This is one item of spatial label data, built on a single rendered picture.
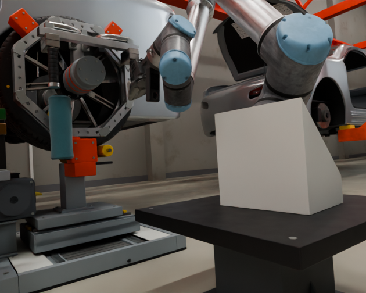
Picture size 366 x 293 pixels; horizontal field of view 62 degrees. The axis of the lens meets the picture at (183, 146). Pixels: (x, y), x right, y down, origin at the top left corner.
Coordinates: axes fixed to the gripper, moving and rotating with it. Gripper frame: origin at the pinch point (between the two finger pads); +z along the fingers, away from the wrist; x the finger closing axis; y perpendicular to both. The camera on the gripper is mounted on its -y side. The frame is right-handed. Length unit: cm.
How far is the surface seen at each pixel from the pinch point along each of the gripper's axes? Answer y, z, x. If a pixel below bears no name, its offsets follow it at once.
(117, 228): -35, 58, -12
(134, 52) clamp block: 27.6, 1.6, -11.2
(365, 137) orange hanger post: 2, 36, -361
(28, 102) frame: 20.3, 34.2, 25.9
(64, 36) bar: 32.3, 5.4, 17.4
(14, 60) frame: 35, 26, 31
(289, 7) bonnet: 180, 13, -299
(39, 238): -32, 59, 24
